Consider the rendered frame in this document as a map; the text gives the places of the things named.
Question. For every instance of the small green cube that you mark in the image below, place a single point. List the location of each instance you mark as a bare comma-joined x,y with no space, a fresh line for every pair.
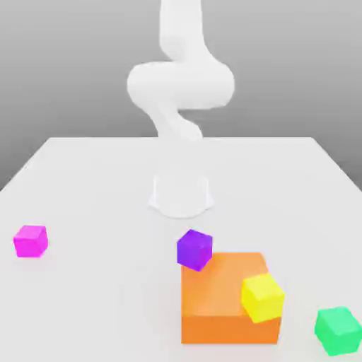
338,331

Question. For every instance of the small purple cube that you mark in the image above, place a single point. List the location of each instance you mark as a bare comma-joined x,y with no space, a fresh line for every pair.
193,250

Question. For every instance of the small magenta cube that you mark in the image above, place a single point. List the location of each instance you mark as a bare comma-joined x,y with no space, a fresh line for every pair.
29,241

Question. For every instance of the large orange box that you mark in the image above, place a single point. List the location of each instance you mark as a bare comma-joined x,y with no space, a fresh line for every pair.
217,311

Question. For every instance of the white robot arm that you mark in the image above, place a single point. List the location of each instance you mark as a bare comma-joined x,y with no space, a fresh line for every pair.
181,84

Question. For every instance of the small yellow cube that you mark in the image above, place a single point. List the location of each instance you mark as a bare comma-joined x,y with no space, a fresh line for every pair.
263,298

